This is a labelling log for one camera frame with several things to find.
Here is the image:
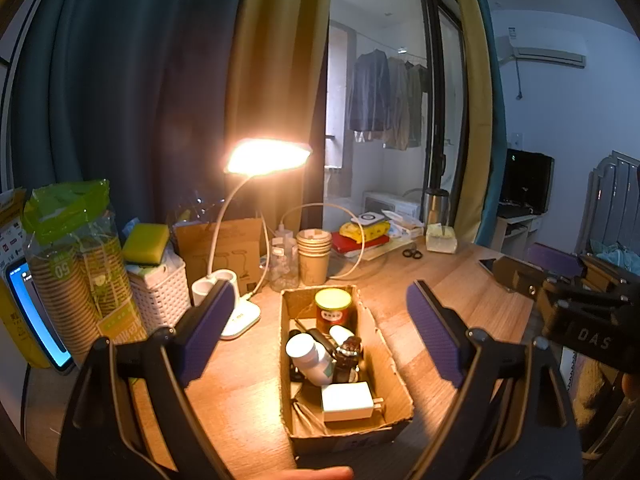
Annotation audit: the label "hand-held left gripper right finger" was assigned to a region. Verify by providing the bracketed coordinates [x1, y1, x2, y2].
[406, 280, 583, 480]

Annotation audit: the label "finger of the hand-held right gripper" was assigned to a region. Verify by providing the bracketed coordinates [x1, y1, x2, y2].
[492, 255, 551, 306]
[529, 242, 586, 278]

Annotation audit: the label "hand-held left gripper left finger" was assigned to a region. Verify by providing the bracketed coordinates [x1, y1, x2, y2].
[56, 280, 236, 480]

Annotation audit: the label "cardboard box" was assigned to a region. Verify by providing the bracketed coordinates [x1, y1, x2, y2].
[279, 285, 416, 457]

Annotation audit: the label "black wristwatch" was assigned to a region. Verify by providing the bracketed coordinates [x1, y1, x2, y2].
[332, 337, 362, 386]

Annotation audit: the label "white earbuds case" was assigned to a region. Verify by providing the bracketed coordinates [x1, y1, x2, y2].
[328, 325, 356, 348]

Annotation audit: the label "white pill bottle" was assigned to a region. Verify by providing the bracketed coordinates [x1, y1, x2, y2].
[286, 334, 335, 386]

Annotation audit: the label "red small packet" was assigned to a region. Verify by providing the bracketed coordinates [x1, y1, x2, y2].
[315, 288, 354, 336]

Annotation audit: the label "white power adapter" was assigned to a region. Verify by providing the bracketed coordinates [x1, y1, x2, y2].
[321, 381, 385, 423]

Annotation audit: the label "person's left hand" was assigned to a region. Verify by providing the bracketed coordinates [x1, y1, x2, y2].
[240, 466, 356, 480]

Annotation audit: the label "white cabinet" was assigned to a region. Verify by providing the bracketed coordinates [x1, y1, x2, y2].
[495, 207, 541, 256]

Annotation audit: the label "white woven plastic basket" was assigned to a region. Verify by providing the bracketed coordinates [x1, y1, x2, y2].
[127, 262, 193, 336]

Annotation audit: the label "blue printed blanket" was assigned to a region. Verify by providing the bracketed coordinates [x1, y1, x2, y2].
[592, 240, 640, 264]

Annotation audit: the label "grey headboard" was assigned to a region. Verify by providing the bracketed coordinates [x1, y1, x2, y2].
[575, 150, 640, 261]

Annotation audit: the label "black monitor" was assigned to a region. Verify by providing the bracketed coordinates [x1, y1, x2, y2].
[500, 149, 555, 213]

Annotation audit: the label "pale green tissue pack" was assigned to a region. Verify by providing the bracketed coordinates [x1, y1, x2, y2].
[425, 223, 458, 253]

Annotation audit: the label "flat cardboard lamp packaging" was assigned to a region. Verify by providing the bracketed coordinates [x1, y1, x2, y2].
[175, 217, 268, 296]

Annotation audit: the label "clear plastic bottles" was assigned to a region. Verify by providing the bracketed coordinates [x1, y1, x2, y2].
[270, 227, 301, 292]

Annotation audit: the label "yellow green sponge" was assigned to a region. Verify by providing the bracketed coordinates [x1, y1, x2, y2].
[122, 223, 171, 267]

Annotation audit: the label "white packets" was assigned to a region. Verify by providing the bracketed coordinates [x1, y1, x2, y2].
[387, 212, 423, 238]

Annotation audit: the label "steel tumbler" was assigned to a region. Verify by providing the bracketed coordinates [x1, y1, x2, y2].
[424, 187, 450, 226]

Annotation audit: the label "teal curtain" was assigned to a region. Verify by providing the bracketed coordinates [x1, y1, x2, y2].
[475, 0, 508, 248]

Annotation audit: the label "red book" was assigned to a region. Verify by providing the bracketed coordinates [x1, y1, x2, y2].
[332, 235, 388, 254]

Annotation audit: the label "yellow wipes pack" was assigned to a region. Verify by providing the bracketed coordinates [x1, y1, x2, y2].
[340, 222, 391, 244]

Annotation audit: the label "stack of brown paper cups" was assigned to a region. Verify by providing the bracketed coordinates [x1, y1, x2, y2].
[296, 229, 333, 286]

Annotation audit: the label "white microwave oven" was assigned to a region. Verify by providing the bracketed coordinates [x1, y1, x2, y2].
[362, 191, 421, 221]

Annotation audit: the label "green pack of paper cups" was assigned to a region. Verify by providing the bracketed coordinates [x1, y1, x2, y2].
[22, 179, 147, 357]

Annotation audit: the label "lit smartphone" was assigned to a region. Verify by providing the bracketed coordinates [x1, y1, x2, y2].
[5, 260, 76, 373]

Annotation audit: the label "yellow curtain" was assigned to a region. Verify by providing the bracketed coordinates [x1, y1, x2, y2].
[446, 0, 496, 243]
[225, 0, 336, 241]

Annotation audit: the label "white desk lamp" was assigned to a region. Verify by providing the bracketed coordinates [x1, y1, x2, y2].
[192, 137, 313, 341]

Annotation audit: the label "hanging olive shirt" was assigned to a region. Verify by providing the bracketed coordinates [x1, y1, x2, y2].
[405, 62, 431, 148]

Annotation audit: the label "white air conditioner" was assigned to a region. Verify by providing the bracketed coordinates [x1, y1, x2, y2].
[500, 35, 586, 68]

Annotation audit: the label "hanging grey shirt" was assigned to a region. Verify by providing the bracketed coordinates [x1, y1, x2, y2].
[382, 57, 411, 151]

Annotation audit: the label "hanging blue shirt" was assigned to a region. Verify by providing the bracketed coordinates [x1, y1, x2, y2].
[347, 50, 391, 133]

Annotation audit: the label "dark blue curtain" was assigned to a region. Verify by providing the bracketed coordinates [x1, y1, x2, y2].
[10, 0, 251, 241]

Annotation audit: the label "white cable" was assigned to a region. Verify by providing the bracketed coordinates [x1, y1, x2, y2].
[250, 202, 367, 297]

